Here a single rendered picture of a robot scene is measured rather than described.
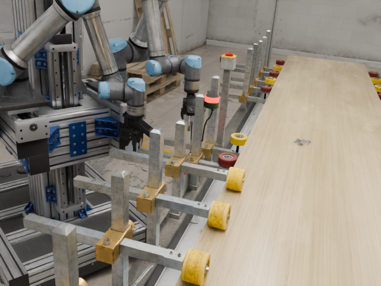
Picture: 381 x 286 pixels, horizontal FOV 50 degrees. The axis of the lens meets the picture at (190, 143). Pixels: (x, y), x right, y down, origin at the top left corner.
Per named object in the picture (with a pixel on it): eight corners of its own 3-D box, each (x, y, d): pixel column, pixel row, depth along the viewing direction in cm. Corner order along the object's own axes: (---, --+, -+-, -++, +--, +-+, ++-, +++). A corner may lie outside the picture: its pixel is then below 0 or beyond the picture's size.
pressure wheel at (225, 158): (214, 181, 173) (216, 157, 168) (218, 173, 180) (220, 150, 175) (232, 185, 171) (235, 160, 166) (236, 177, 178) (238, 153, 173)
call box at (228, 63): (219, 70, 212) (221, 55, 209) (222, 67, 218) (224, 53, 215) (232, 72, 210) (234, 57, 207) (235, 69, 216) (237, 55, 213)
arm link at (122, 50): (98, 65, 206) (97, 38, 201) (118, 62, 215) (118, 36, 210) (113, 70, 199) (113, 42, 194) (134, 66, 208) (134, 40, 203)
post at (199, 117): (188, 194, 186) (195, 94, 167) (190, 191, 190) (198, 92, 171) (195, 196, 186) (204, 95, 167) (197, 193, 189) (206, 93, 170)
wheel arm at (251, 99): (206, 95, 295) (207, 89, 294) (207, 94, 298) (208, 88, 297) (266, 105, 285) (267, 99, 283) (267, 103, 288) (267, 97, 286)
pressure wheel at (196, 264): (185, 249, 99) (192, 247, 106) (178, 282, 98) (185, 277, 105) (208, 255, 97) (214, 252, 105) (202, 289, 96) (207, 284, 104)
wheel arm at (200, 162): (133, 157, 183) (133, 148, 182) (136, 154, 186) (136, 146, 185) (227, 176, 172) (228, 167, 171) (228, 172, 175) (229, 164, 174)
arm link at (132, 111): (147, 103, 178) (139, 109, 170) (146, 113, 179) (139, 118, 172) (131, 100, 179) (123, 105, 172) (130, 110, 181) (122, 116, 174)
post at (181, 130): (169, 231, 166) (176, 121, 147) (172, 226, 169) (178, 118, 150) (177, 232, 165) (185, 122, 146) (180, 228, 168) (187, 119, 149)
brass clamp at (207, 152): (198, 156, 198) (199, 147, 196) (205, 146, 210) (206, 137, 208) (210, 159, 196) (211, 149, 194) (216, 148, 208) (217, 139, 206)
